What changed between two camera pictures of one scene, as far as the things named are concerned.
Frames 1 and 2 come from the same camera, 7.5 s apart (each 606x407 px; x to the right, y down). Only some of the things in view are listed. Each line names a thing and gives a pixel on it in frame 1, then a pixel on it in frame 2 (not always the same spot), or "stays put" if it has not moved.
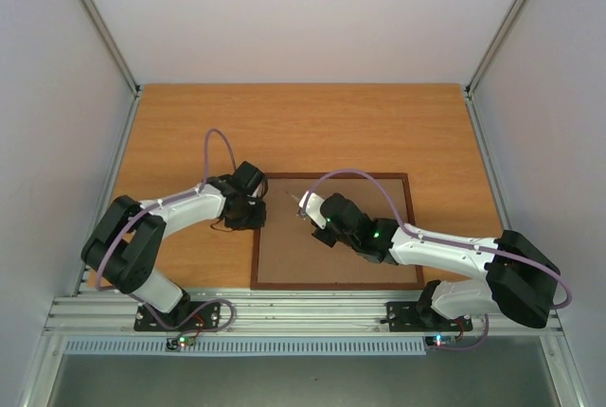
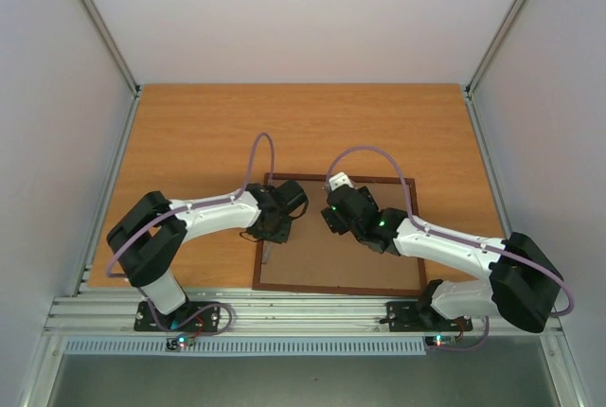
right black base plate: [415, 316] stays put
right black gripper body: [325, 233] -> [332, 220]
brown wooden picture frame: [289, 253] stays put
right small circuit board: [439, 340] stays put
